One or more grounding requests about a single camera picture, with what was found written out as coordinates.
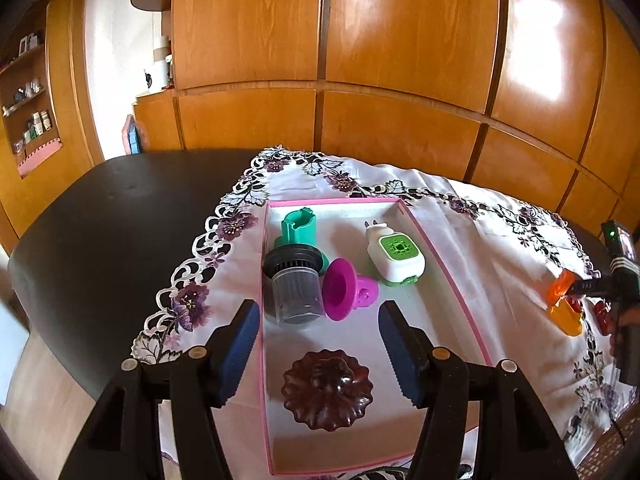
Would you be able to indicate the group of small bottles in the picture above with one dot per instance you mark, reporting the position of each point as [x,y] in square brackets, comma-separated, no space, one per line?
[37,125]

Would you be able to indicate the brown fluted lid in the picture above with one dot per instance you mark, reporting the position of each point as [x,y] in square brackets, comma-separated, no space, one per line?
[327,392]

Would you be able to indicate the grey filter cup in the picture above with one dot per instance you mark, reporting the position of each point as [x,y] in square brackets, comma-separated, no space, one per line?
[295,290]

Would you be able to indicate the white beige canister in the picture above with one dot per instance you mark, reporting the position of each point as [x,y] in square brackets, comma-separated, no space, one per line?
[161,47]

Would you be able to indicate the large wooden wardrobe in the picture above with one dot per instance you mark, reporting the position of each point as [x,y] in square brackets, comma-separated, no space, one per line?
[400,25]

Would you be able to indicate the white embroidered floral tablecloth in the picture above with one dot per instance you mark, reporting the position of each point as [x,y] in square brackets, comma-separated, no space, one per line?
[500,260]

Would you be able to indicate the pink-rimmed white tray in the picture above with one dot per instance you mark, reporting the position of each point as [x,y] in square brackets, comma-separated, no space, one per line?
[350,240]

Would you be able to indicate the green plastic cylinder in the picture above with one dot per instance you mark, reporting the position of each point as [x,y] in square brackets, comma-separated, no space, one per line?
[300,230]

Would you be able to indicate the glossy red toy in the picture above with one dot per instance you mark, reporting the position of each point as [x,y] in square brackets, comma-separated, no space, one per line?
[602,316]

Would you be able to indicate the small photo frame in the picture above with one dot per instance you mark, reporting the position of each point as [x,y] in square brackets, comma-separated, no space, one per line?
[24,46]

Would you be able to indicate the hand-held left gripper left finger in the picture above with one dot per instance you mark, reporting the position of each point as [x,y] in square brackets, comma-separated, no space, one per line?
[240,350]

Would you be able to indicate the pink foam mat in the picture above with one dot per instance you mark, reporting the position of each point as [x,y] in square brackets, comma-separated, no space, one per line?
[40,152]

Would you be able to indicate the white green plug-in device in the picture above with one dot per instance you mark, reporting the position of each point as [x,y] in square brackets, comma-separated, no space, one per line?
[397,255]

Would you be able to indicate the orange yellow plastic toy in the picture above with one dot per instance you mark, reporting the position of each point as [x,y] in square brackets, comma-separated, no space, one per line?
[567,320]

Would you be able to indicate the wooden cabinet door with shelves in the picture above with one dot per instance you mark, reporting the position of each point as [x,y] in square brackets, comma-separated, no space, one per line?
[70,110]

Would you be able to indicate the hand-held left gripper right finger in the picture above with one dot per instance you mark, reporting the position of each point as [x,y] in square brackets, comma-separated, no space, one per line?
[400,355]

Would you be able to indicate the pink blue foam tiles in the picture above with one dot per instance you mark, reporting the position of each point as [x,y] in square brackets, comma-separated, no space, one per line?
[132,135]

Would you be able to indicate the magenta plastic funnel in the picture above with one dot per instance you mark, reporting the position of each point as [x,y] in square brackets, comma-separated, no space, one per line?
[345,290]

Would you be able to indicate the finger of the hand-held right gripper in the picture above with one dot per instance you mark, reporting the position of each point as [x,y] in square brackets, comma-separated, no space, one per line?
[590,286]

